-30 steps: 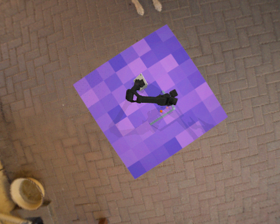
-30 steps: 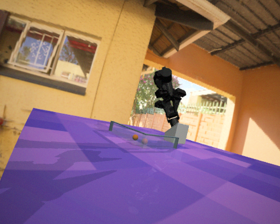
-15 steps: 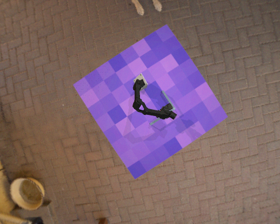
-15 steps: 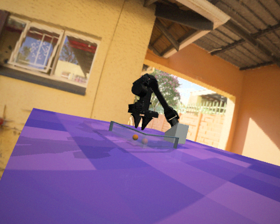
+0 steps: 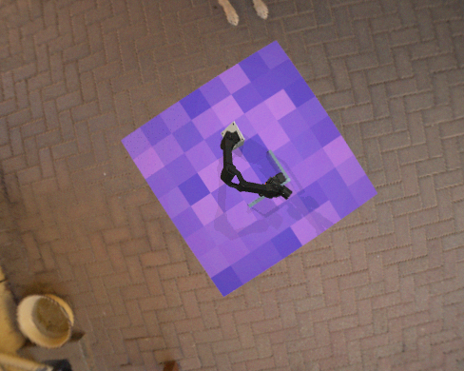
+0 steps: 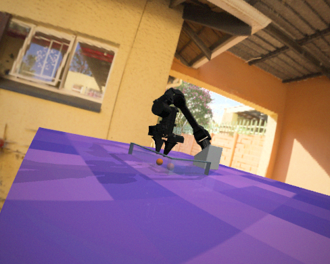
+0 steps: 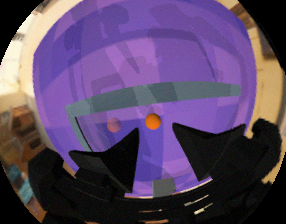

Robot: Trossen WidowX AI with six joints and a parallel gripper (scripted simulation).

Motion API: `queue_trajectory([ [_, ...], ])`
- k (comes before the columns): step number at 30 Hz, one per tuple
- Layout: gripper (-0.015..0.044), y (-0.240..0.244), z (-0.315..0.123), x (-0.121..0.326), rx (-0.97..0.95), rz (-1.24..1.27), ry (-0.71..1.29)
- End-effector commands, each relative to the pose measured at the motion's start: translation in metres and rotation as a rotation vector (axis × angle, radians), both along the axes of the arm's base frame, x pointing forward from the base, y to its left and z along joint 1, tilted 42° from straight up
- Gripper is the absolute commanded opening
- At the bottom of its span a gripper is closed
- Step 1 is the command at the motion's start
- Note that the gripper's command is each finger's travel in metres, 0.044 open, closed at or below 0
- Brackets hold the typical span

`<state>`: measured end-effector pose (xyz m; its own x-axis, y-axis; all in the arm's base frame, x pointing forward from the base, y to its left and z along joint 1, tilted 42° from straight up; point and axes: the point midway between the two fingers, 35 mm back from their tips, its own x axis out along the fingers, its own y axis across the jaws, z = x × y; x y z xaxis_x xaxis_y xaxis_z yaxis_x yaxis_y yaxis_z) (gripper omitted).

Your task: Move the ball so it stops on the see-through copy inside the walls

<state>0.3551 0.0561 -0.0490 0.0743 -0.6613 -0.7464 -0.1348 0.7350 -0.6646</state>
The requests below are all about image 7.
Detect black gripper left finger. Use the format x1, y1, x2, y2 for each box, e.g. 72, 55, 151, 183
68, 128, 139, 193

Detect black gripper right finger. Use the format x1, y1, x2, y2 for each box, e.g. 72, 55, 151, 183
172, 123, 247, 181

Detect low clear corner walls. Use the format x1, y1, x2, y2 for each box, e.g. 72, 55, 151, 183
76, 113, 111, 152

